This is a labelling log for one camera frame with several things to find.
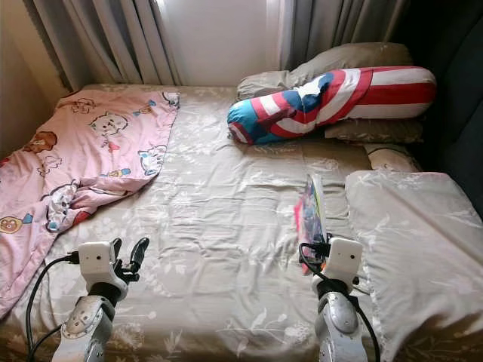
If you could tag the dark headboard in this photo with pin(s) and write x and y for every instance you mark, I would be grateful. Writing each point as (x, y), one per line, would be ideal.
(456, 83)

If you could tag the beige pillow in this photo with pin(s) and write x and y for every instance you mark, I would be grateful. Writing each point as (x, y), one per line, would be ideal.
(347, 57)
(377, 132)

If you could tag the bed with beige floral sheet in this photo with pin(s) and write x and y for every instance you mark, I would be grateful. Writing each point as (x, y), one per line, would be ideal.
(234, 226)

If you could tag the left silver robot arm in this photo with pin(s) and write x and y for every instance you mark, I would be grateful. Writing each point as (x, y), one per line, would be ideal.
(83, 328)

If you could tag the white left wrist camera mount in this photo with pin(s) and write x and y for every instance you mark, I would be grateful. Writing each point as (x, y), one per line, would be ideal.
(96, 262)

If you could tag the grey curtain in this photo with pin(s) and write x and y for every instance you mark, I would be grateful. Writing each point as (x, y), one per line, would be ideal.
(106, 38)
(336, 26)

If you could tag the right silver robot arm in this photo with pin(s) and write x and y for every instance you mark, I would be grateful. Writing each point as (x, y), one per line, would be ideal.
(338, 320)

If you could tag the colourful comic book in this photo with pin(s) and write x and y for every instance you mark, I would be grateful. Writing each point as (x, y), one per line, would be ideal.
(312, 215)

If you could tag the small white floral pillow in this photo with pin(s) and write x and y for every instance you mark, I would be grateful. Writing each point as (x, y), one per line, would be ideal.
(392, 158)

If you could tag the red white blue bolster pillow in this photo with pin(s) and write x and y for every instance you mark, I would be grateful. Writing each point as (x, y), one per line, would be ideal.
(339, 102)

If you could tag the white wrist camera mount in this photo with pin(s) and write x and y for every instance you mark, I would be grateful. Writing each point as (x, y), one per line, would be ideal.
(96, 262)
(343, 259)

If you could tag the pink cartoon print blanket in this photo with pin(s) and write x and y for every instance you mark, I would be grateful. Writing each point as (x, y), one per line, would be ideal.
(90, 158)

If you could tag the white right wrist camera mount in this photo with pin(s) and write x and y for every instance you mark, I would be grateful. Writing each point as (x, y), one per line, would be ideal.
(343, 259)

